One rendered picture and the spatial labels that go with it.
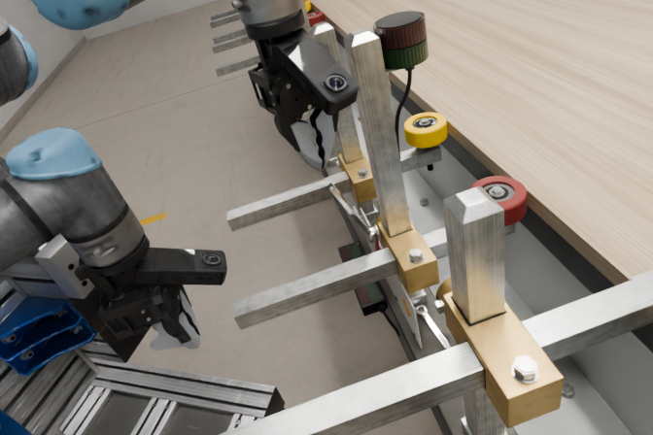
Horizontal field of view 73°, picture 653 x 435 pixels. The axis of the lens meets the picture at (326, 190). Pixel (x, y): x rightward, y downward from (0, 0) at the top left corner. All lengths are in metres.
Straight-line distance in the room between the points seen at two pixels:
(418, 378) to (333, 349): 1.23
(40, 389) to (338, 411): 0.61
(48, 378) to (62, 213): 0.46
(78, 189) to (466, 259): 0.38
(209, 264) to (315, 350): 1.10
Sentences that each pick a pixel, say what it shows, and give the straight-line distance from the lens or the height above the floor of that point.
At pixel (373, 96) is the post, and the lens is 0.55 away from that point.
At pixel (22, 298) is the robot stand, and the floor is 0.90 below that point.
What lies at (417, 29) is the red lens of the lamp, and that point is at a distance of 0.54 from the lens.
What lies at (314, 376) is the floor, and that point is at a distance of 1.61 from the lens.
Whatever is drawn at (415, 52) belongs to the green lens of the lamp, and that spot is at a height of 1.14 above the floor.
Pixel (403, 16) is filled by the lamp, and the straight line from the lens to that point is 0.56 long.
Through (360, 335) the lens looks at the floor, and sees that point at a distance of 1.66.
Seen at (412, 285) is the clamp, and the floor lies 0.84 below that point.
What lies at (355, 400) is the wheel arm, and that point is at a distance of 0.43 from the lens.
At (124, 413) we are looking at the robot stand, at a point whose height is 0.21.
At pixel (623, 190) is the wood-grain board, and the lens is 0.71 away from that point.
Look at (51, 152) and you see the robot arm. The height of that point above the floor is 1.18.
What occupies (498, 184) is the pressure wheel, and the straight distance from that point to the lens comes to 0.70.
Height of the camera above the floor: 1.33
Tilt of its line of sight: 35 degrees down
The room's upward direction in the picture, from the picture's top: 16 degrees counter-clockwise
